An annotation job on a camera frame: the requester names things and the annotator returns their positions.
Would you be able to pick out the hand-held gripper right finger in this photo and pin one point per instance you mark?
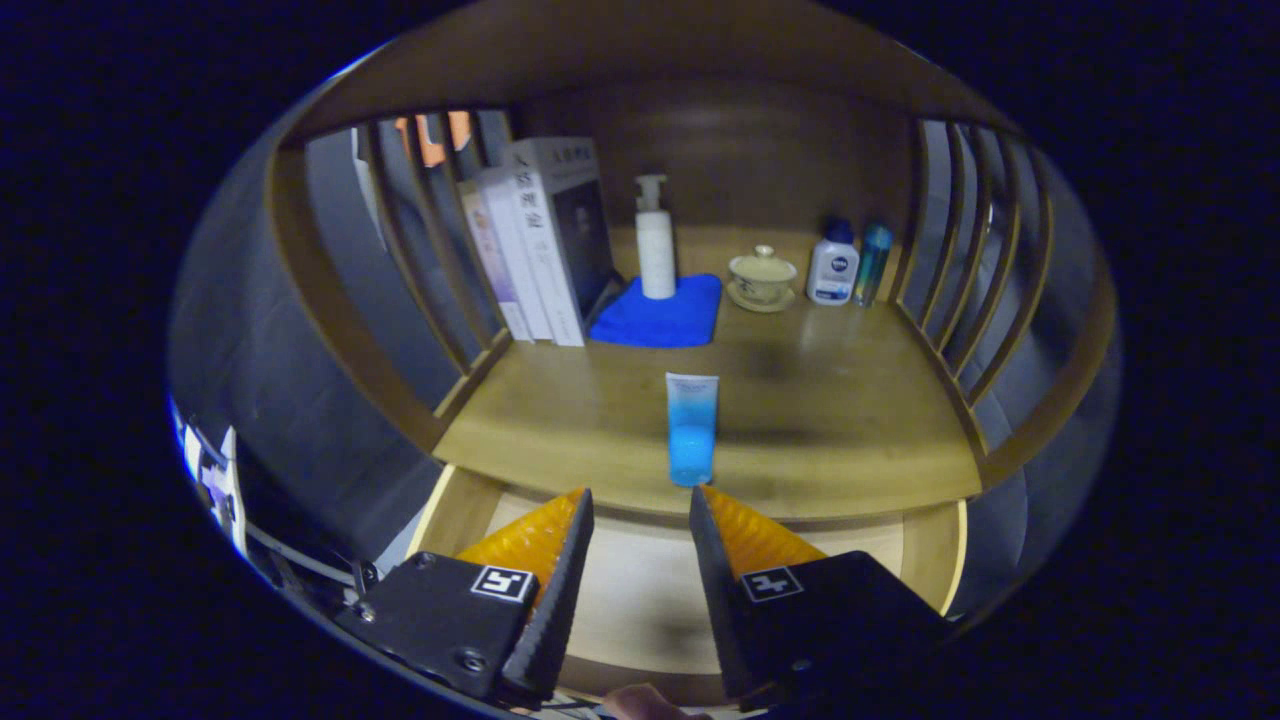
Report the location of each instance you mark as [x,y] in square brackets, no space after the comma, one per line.
[712,590]

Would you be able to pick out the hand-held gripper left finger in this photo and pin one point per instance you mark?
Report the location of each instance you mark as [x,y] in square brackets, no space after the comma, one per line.
[560,610]

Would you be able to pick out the wooden drawer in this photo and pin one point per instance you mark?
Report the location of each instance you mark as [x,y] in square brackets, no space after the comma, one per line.
[640,600]

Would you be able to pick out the blue squeeze tube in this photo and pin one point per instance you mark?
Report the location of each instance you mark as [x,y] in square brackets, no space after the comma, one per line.
[692,440]

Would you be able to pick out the wooden countertop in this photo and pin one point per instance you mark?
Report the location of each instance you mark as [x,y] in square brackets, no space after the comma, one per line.
[850,420]

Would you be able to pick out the wooden cabinet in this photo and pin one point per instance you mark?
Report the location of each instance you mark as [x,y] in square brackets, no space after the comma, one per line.
[760,150]

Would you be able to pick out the blue cloth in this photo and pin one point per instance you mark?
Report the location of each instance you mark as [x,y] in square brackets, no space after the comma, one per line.
[660,320]

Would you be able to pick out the beige saucer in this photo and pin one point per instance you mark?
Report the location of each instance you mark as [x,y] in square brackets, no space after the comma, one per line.
[760,305]

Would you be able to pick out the beige lidded teacup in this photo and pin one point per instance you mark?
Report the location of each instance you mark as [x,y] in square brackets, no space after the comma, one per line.
[762,275]

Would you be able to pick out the white pump bottle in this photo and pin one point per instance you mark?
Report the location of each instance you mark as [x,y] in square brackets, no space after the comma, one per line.
[656,255]

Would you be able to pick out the white lotion bottle blue cap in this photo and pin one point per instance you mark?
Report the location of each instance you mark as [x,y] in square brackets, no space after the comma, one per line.
[832,270]

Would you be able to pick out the thin white book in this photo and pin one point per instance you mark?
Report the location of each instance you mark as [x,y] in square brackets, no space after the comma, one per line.
[512,255]

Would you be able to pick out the thick white book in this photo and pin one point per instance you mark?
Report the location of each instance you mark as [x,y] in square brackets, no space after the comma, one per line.
[545,250]

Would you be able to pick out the slim teal bottle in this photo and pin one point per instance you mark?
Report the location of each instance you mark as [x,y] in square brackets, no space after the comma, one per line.
[870,265]

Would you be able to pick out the thin purple book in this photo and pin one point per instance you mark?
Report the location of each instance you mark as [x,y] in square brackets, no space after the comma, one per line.
[490,250]

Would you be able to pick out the white wall shelf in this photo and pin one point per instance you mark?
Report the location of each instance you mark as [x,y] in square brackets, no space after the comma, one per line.
[225,470]

